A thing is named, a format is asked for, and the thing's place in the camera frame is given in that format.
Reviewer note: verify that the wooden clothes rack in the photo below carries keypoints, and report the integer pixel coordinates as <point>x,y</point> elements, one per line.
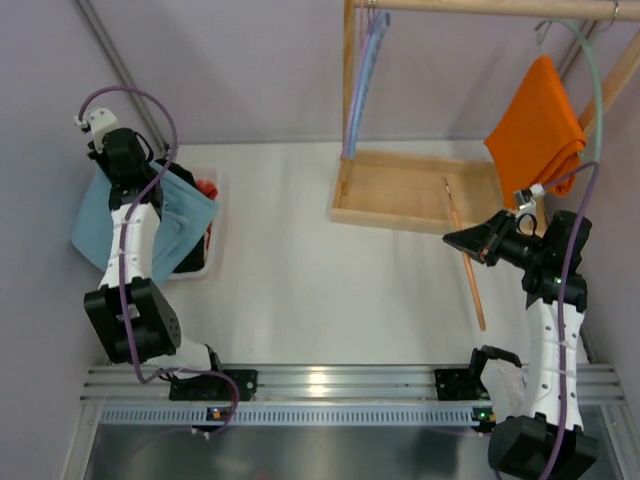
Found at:
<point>403,191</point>

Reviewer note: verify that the aluminium mounting rail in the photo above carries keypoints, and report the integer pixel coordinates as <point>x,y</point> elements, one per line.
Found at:
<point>286,383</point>

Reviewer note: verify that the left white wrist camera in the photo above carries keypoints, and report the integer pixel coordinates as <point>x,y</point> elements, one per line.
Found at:
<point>98,123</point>

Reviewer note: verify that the red white garment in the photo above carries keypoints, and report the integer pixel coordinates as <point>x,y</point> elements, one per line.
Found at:
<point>209,189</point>

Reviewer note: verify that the purple hanger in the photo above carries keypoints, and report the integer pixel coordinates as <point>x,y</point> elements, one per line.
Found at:
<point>362,60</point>

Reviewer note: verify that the orange garment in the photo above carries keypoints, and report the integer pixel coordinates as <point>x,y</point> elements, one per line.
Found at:
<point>538,139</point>

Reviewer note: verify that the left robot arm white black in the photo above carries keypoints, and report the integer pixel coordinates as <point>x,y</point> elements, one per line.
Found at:
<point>134,321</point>

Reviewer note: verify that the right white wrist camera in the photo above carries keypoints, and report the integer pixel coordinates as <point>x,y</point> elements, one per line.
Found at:
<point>526,199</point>

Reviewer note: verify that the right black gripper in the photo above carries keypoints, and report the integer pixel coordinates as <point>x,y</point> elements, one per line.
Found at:
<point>491,245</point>

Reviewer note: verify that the grey slotted cable duct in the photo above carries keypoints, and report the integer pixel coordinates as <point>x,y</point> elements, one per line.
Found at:
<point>299,415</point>

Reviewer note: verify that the light blue trousers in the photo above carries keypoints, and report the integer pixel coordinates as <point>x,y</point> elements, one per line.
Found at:
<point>92,232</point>

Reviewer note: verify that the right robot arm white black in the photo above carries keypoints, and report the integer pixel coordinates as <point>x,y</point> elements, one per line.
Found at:
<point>538,432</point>

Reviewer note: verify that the orange hanger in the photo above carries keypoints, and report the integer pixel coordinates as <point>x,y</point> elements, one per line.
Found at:
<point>466,260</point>

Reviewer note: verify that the grey corner wall profile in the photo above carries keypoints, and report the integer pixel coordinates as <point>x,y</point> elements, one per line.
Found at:
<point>98,32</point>

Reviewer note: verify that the pink hanger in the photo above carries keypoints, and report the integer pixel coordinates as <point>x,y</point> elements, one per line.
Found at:
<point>356,106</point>

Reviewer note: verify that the blue hanger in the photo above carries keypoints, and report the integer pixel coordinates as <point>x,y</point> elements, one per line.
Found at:
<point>365,75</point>

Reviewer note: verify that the green hanger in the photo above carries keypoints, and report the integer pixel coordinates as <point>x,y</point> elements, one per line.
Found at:
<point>594,130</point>

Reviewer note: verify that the white plastic basket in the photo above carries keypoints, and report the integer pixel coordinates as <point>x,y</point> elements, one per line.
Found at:
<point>211,174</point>

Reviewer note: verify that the black garment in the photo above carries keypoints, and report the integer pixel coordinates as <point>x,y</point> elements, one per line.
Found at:
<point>186,214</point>

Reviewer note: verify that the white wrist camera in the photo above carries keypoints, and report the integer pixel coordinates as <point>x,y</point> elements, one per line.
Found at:
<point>98,123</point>
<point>526,199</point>

